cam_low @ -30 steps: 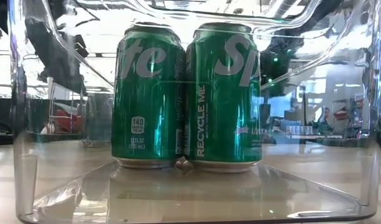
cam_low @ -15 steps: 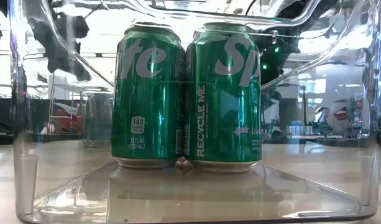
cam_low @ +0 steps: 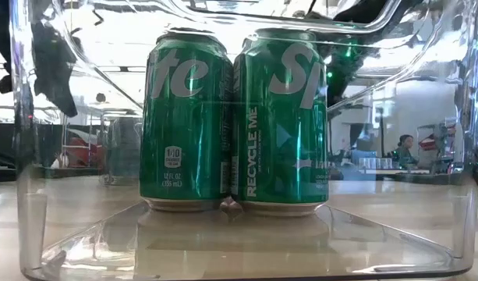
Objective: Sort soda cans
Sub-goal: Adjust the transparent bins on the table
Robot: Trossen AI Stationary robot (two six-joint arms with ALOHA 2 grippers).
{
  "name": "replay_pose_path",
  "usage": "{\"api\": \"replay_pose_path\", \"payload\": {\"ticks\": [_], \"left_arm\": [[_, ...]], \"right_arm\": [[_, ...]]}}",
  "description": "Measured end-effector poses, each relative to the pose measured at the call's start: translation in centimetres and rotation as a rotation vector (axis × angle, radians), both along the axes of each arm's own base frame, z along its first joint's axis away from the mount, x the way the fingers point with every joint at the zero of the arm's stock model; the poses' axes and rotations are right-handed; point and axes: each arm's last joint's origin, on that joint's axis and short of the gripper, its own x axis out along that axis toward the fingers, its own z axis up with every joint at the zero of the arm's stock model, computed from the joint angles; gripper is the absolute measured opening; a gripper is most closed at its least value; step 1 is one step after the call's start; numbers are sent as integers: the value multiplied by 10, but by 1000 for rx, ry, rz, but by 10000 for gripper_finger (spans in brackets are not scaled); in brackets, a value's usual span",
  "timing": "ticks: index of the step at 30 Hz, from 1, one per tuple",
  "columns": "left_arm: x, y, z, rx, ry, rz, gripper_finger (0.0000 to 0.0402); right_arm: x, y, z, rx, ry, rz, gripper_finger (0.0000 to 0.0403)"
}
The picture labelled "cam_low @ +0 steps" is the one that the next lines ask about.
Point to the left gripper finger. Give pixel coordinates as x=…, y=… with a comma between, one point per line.
x=55, y=70
x=1, y=31

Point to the clear plastic bin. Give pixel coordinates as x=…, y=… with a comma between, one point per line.
x=238, y=250
x=106, y=156

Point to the silver soda can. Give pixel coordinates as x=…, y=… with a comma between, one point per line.
x=127, y=152

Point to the green soda can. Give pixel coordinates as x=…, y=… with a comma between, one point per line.
x=184, y=125
x=281, y=136

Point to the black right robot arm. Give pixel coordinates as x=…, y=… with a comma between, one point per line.
x=363, y=11

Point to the red and white object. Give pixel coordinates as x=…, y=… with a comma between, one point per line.
x=84, y=154

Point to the person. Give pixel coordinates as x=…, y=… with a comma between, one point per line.
x=405, y=154

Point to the background desk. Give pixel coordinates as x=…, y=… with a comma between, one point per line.
x=410, y=173

